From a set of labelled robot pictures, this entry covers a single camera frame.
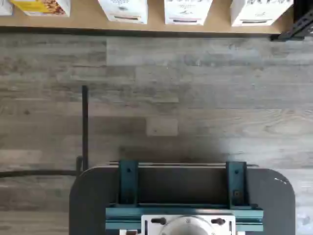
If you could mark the white box yellow strip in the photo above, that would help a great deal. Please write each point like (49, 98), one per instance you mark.
(122, 12)

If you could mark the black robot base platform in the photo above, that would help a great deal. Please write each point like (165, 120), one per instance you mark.
(93, 208)

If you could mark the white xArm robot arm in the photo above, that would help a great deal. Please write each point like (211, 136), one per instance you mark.
(188, 227)

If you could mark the white box pink strip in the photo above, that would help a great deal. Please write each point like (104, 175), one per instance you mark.
(185, 12)

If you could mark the wooden shelf board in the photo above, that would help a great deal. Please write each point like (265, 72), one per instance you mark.
(83, 22)

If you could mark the white box dark strip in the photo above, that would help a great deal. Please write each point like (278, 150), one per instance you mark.
(259, 12)

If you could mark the yellow purely elizabeth granola box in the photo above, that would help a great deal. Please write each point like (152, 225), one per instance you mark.
(39, 7)

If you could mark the teal aluminium mounting frame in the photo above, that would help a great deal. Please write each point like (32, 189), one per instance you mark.
(122, 213)

